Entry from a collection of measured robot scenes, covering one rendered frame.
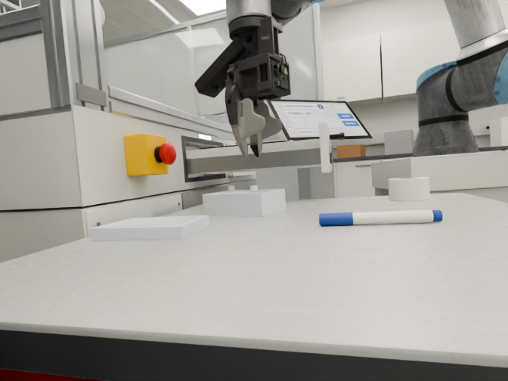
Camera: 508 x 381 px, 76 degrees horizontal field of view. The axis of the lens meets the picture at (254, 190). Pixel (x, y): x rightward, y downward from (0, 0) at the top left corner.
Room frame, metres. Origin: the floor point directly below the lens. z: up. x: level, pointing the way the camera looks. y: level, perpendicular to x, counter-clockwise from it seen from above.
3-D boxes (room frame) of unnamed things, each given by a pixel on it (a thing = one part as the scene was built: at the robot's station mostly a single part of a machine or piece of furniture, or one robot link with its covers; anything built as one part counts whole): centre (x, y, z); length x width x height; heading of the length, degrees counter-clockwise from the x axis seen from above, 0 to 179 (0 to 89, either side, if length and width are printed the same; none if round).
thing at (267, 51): (0.55, -0.02, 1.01); 0.09 x 0.08 x 0.12; 57
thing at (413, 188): (0.61, -0.29, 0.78); 0.07 x 0.07 x 0.04
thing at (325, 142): (0.83, -0.19, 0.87); 0.29 x 0.02 x 0.11; 165
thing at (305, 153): (0.89, 0.01, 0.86); 0.40 x 0.26 x 0.06; 75
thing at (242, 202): (0.59, 0.02, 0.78); 0.12 x 0.08 x 0.04; 58
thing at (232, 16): (0.56, -0.01, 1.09); 0.08 x 0.08 x 0.05
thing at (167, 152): (0.58, 0.15, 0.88); 0.04 x 0.03 x 0.04; 165
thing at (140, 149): (0.59, 0.19, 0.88); 0.07 x 0.05 x 0.07; 165
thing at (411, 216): (0.39, -0.15, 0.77); 0.14 x 0.02 x 0.02; 78
